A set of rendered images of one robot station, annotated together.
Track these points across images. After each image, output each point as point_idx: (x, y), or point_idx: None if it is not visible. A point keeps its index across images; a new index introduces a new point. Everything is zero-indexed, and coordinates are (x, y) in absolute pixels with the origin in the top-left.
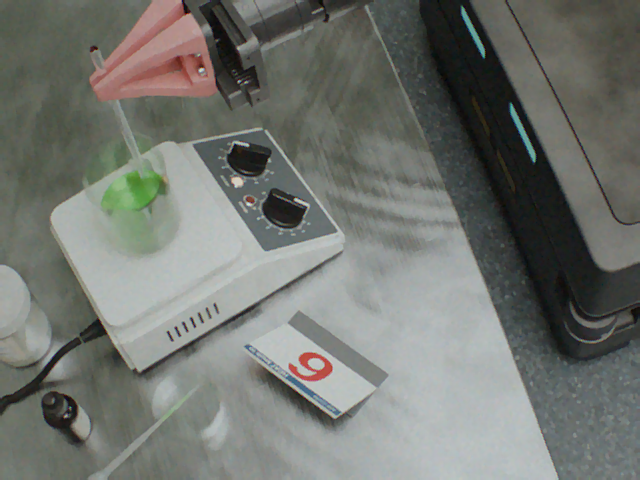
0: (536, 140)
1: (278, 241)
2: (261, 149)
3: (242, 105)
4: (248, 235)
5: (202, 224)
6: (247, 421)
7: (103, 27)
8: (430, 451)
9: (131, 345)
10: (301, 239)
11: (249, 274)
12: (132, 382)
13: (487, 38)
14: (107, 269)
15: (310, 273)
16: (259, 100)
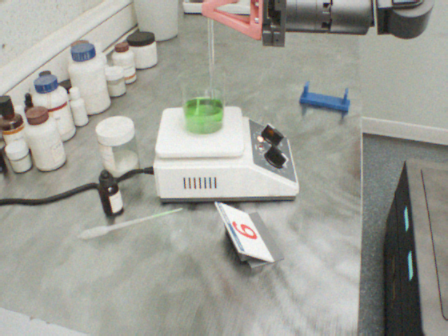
0: (416, 266)
1: (263, 166)
2: (279, 133)
3: (269, 43)
4: (250, 154)
5: (230, 135)
6: (196, 245)
7: (242, 91)
8: (283, 306)
9: (161, 172)
10: (275, 173)
11: (240, 170)
12: (155, 205)
13: (412, 219)
14: (173, 134)
15: (273, 202)
16: (278, 41)
